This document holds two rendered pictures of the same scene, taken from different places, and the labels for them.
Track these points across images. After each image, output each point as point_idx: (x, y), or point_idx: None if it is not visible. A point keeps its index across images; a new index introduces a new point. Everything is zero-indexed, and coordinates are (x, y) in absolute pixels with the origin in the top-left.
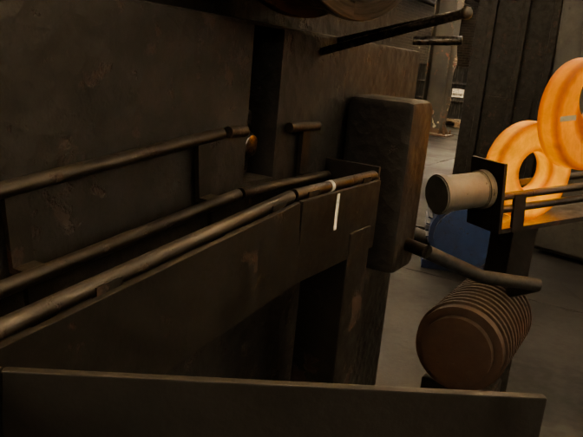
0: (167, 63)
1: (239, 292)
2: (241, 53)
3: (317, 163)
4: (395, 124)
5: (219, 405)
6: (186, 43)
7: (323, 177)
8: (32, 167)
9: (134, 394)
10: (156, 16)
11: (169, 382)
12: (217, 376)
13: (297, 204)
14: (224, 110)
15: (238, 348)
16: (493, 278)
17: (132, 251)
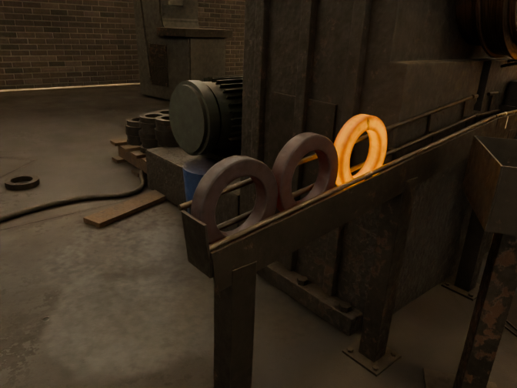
0: (461, 77)
1: None
2: (478, 71)
3: (494, 106)
4: None
5: (509, 142)
6: (466, 71)
7: (498, 111)
8: (434, 107)
9: (495, 140)
10: (461, 65)
11: (501, 138)
12: (455, 176)
13: (496, 118)
14: (471, 89)
15: (461, 168)
16: None
17: (445, 131)
